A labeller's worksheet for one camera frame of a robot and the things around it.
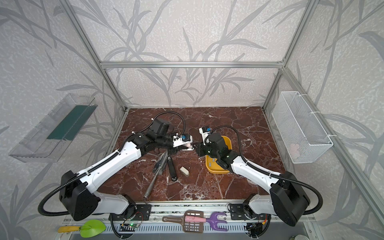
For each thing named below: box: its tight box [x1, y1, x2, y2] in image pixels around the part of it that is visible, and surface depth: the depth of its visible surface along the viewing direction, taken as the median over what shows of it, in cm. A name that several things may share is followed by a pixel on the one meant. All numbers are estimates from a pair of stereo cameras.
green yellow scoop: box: [58, 219, 107, 238], surface depth 70 cm
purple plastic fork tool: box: [206, 212, 228, 232], surface depth 71 cm
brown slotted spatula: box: [162, 209, 204, 233], surface depth 72 cm
